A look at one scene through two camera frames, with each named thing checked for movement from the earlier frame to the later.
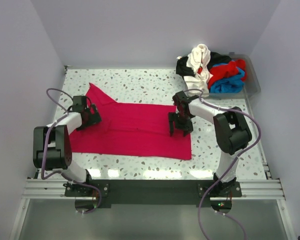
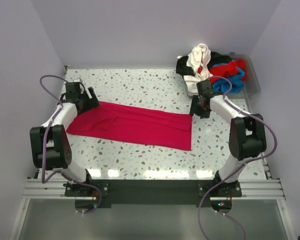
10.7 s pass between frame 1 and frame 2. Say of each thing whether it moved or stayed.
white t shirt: stayed
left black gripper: moved
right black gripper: moved
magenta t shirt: moved
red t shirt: stayed
